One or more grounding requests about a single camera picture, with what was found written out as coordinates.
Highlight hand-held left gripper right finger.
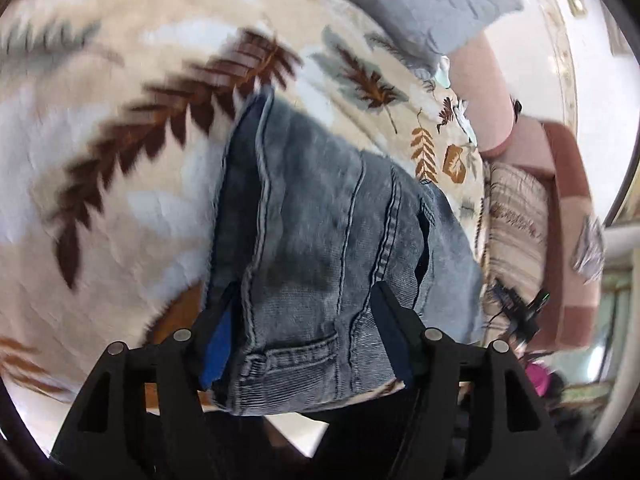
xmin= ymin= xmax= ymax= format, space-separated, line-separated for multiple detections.
xmin=371 ymin=281 xmax=571 ymax=480

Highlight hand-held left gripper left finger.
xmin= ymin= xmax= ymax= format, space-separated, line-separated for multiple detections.
xmin=50 ymin=281 xmax=241 ymax=480

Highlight grey denim jeans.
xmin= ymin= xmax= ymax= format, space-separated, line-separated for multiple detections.
xmin=207 ymin=85 xmax=486 ymax=417

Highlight magenta cloth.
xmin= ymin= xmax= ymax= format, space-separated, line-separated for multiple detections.
xmin=524 ymin=362 xmax=552 ymax=397

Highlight striped beige cushion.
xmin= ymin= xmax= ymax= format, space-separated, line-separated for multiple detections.
xmin=479 ymin=159 xmax=552 ymax=307

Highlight grey patterned cloth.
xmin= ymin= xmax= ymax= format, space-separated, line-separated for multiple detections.
xmin=571 ymin=214 xmax=607 ymax=282

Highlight pink brown sofa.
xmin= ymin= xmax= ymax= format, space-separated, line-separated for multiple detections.
xmin=500 ymin=114 xmax=604 ymax=352

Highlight pink bolster pillow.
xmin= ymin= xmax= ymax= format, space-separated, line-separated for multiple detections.
xmin=446 ymin=32 xmax=519 ymax=159

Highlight leaf-print beige blanket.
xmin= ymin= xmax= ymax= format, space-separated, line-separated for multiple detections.
xmin=0 ymin=0 xmax=487 ymax=406

